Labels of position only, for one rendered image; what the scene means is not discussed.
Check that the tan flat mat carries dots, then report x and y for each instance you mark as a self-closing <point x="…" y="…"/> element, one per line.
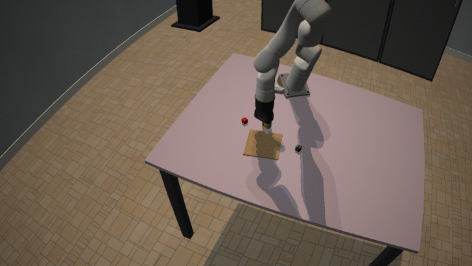
<point x="263" y="144"/>

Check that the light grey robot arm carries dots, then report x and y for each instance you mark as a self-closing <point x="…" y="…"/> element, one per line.
<point x="317" y="13"/>

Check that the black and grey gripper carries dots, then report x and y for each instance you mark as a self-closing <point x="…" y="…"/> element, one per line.
<point x="264" y="103"/>

